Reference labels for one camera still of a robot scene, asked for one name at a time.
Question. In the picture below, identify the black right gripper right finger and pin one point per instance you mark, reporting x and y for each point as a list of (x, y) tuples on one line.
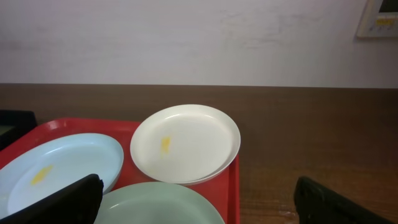
[(316, 204)]

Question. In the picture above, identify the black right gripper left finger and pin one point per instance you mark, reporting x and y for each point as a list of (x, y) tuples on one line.
[(78, 202)]

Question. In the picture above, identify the light blue plate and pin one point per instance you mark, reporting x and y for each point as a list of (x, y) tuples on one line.
[(53, 165)]

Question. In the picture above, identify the light green plate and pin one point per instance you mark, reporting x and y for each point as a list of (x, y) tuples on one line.
[(156, 203)]

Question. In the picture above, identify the red plastic tray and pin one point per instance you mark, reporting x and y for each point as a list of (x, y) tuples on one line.
[(222, 191)]

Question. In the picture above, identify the dark green water tray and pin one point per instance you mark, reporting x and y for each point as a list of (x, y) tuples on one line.
[(15, 124)]

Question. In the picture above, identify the cream white plate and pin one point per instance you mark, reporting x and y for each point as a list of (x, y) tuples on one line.
[(185, 144)]

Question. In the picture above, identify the white wall panel device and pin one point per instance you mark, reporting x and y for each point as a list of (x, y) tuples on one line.
[(379, 19)]

